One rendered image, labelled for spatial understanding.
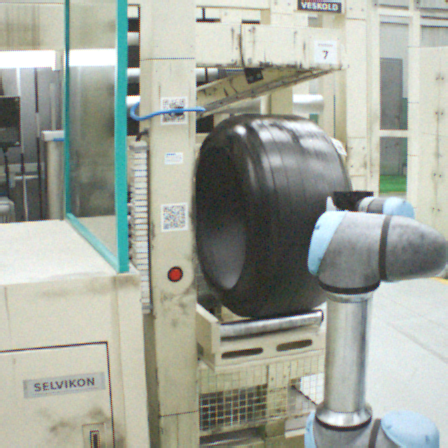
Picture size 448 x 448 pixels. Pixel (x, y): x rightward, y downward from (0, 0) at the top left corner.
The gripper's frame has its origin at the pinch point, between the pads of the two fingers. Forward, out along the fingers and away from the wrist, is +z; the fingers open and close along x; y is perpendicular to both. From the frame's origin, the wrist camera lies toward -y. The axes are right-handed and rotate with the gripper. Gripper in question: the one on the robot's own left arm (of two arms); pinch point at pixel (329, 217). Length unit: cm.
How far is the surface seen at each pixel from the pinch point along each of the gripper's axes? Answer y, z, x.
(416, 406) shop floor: -110, 117, -117
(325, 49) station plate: 53, 43, -27
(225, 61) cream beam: 48, 44, 10
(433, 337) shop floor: -101, 197, -189
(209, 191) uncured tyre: 6, 59, 11
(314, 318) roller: -31.2, 19.3, -5.0
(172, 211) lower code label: 2.8, 22.8, 35.4
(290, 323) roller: -31.6, 19.3, 3.0
